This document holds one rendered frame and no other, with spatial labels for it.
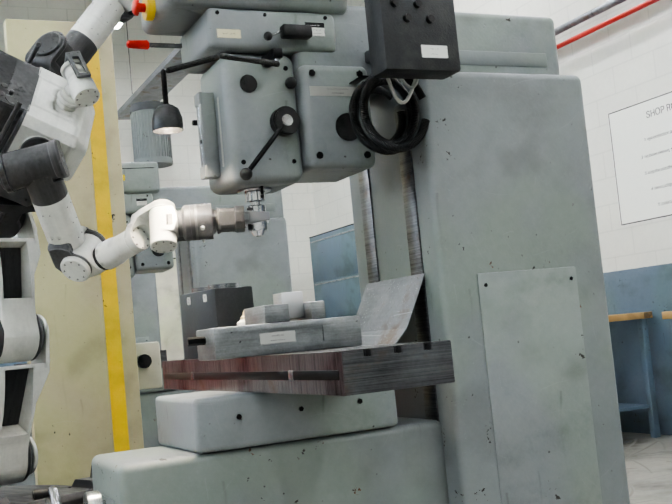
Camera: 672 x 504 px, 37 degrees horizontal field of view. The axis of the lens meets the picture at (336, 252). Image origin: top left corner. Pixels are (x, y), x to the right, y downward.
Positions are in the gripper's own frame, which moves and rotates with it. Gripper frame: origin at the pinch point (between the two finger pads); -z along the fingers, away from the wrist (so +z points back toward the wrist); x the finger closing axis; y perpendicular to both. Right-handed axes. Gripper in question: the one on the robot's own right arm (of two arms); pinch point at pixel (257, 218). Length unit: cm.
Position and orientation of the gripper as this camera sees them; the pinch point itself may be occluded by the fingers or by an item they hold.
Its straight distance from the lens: 249.1
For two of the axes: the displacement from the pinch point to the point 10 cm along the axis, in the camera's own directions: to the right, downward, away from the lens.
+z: -9.9, 0.8, -1.2
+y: 0.9, 9.9, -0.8
